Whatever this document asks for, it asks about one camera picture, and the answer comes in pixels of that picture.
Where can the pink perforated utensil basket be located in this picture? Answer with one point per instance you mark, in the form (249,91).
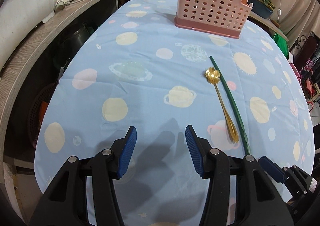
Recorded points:
(219,17)

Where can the blue planet-print tablecloth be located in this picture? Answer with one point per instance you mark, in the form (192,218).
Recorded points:
(138,69)

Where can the gold flower spoon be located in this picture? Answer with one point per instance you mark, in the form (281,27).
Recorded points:
(213,77)

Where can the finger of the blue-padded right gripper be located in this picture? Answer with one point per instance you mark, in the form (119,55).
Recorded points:
(272,169)

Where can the green chopstick gold band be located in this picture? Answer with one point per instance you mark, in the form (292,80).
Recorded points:
(236,112)

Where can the green bag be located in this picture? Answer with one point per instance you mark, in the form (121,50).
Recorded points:
(282,44)

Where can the blue tray with greens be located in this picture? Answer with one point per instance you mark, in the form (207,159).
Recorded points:
(263,8)

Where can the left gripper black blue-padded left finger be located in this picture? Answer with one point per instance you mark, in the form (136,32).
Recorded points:
(65,200)

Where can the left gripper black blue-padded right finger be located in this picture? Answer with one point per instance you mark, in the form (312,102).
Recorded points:
(257,200)

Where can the white blue-lid storage box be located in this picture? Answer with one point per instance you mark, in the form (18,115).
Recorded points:
(18,18)

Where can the beige curtain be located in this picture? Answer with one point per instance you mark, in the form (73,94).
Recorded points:
(297,17)

